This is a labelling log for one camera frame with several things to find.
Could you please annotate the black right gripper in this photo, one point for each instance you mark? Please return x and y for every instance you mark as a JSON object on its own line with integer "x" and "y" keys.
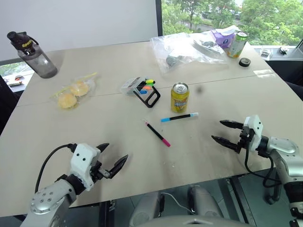
{"x": 245, "y": 138}

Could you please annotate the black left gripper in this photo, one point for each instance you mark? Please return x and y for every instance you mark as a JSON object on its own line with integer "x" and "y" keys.
{"x": 100, "y": 173}

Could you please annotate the black pen with pink cap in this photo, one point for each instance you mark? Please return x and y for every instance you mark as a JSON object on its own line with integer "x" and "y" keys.
{"x": 157, "y": 133}

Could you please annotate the black pen with blue cap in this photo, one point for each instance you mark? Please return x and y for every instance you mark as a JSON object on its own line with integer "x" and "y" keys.
{"x": 180, "y": 116}

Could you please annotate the marker pack with black holder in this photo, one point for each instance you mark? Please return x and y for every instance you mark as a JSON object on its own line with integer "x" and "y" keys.
{"x": 151, "y": 99}

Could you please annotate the yellow drink can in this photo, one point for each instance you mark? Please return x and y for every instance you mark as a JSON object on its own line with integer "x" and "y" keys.
{"x": 180, "y": 99}

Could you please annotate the grey rounded robot leg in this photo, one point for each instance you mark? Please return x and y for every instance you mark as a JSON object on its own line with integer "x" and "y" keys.
{"x": 204, "y": 201}
{"x": 144, "y": 206}

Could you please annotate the round yellow bread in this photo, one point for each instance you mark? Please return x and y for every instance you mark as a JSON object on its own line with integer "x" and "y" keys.
{"x": 67, "y": 101}
{"x": 80, "y": 89}

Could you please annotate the black tape roll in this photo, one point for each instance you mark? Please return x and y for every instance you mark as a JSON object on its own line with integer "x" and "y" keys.
{"x": 244, "y": 62}

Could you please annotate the clear bread bag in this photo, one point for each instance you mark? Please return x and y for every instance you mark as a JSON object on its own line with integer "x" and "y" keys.
{"x": 71, "y": 94}

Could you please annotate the green drink can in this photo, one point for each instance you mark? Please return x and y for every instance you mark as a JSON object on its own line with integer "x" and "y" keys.
{"x": 236, "y": 46}

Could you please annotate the large clear plastic bag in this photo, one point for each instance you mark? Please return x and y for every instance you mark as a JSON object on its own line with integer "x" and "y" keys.
{"x": 189, "y": 54}

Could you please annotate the small white windowsill item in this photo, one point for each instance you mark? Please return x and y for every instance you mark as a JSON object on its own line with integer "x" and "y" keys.
{"x": 265, "y": 52}

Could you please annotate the grey object in plastic bag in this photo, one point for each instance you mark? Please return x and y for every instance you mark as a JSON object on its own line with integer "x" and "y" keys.
{"x": 172, "y": 60}

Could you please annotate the grey robot torso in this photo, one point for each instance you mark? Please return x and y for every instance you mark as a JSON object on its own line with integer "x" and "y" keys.
{"x": 196, "y": 221}

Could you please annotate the purple tissue pack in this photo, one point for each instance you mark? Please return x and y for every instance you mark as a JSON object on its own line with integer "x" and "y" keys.
{"x": 223, "y": 39}

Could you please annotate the small dark windowsill item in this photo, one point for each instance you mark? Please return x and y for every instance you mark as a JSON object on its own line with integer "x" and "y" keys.
{"x": 283, "y": 50}

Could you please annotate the grey sports water bottle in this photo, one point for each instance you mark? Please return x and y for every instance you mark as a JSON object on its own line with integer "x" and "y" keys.
{"x": 40, "y": 61}

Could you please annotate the small brown windowsill item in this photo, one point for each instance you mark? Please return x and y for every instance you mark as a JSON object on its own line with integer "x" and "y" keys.
{"x": 15, "y": 84}

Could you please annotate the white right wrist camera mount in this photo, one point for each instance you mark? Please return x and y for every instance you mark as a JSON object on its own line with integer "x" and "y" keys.
{"x": 255, "y": 130}

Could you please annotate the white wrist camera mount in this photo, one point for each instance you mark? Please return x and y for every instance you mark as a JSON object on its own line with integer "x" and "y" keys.
{"x": 82, "y": 160}
{"x": 255, "y": 130}

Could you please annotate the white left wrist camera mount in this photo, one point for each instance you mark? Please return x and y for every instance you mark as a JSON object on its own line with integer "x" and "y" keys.
{"x": 82, "y": 160}

